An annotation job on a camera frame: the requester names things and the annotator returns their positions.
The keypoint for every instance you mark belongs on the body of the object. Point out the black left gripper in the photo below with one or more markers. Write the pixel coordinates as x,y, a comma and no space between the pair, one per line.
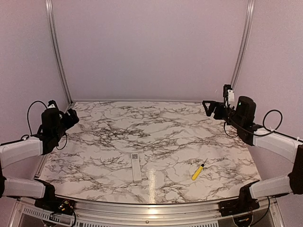
70,122

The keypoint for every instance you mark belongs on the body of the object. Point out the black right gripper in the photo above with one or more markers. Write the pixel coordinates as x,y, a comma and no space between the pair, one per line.
213,104

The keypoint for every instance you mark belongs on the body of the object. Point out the yellow handled screwdriver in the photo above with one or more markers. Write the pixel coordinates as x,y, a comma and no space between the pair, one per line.
199,170

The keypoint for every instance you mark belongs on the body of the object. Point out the white remote control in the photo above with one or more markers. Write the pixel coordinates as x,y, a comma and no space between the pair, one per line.
136,169

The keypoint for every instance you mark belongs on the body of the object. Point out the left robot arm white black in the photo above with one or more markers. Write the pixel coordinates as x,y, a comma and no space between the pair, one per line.
54,125

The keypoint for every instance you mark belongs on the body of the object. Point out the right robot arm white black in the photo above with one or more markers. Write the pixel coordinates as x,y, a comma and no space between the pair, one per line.
255,135

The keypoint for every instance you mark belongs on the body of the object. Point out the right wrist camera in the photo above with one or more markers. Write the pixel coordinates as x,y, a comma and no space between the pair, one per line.
228,94

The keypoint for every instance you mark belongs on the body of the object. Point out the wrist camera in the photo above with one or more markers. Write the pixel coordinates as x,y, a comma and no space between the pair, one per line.
228,94
52,104

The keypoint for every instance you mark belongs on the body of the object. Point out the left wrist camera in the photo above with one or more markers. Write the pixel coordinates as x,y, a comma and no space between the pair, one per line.
52,104

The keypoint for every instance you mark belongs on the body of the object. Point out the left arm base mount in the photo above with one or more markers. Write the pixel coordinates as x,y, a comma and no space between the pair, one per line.
53,203

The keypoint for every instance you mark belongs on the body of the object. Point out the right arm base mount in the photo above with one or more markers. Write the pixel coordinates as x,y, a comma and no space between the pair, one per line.
244,203

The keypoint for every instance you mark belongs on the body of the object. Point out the right aluminium frame post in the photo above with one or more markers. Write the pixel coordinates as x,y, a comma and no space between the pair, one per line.
244,42

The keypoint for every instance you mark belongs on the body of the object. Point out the aluminium frame post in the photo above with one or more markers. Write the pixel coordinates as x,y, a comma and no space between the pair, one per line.
244,42
56,49

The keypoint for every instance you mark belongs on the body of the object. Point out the left aluminium frame post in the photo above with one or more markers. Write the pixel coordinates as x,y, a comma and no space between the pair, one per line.
56,49

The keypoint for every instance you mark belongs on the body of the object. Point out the front aluminium rail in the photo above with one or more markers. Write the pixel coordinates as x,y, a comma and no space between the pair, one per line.
108,214

